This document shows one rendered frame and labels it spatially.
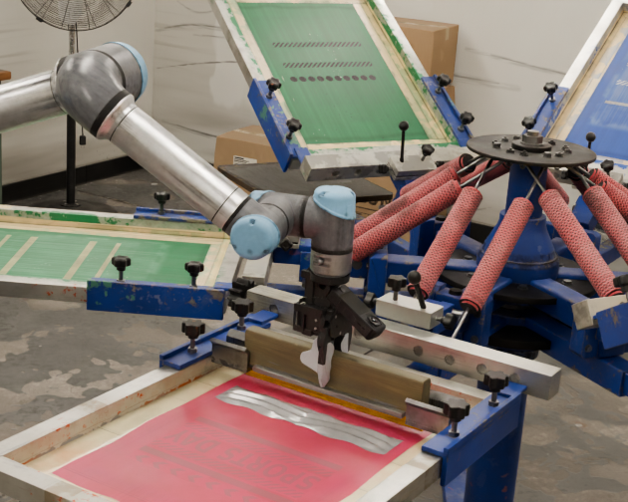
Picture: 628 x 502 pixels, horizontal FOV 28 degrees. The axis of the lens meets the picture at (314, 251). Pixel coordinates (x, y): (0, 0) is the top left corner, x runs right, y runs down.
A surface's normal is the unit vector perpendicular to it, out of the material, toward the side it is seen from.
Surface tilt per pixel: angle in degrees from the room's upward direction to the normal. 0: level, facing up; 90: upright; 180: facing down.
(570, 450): 0
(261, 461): 0
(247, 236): 90
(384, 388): 90
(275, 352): 90
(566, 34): 90
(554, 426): 0
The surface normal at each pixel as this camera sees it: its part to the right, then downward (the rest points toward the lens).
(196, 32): -0.54, 0.22
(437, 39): 0.89, 0.10
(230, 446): 0.07, -0.95
